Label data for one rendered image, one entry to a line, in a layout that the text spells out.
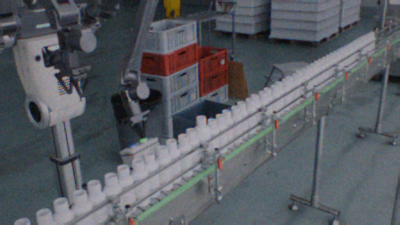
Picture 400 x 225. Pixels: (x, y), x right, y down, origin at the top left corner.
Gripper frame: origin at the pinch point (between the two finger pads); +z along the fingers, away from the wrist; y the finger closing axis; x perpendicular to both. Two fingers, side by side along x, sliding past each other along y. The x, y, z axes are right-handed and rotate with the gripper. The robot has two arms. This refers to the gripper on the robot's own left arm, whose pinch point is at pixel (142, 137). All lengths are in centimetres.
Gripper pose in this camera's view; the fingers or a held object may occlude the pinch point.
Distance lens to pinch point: 162.3
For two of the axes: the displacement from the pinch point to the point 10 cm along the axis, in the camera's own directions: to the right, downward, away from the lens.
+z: 3.0, 9.4, 1.4
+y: 6.2, -3.1, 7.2
